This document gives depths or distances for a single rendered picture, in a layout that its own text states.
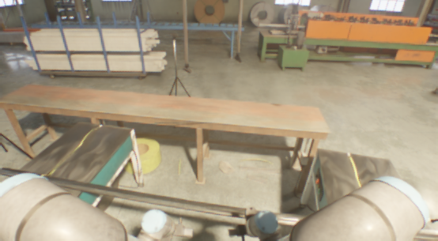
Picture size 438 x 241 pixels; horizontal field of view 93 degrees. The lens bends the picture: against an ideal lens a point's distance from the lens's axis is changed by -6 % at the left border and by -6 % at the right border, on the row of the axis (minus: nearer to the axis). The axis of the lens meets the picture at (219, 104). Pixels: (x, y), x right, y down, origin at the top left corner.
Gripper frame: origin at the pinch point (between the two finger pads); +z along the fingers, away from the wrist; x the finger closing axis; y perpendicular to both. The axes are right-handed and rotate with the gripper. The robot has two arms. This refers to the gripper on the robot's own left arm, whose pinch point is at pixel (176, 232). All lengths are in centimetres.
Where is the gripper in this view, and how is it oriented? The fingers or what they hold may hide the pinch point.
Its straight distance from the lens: 131.8
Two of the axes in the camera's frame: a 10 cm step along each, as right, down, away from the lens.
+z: 1.4, 6.2, 7.8
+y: 1.0, -7.9, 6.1
